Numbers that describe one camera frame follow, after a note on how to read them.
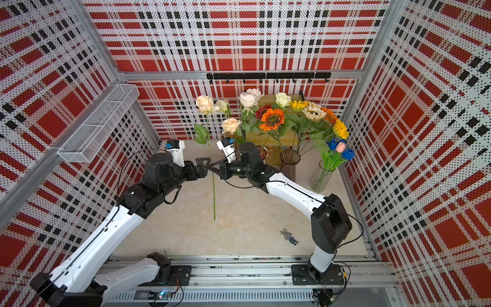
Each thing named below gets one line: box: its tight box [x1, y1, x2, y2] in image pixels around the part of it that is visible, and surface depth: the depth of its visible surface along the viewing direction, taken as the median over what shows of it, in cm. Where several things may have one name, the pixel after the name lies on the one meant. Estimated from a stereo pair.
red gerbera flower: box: [255, 103, 273, 120], surface depth 80 cm
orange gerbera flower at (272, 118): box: [259, 108, 286, 132], surface depth 72 cm
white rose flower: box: [274, 92, 292, 107], surface depth 80 cm
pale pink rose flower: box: [241, 87, 262, 105], surface depth 77 cm
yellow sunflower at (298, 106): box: [288, 99, 310, 112], surface depth 77 cm
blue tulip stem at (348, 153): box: [342, 148, 355, 160], surface depth 76 cm
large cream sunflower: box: [301, 101, 327, 123], surface depth 73 cm
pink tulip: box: [335, 141, 346, 153], surface depth 77 cm
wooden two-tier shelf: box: [246, 94, 303, 148], surface depth 73 cm
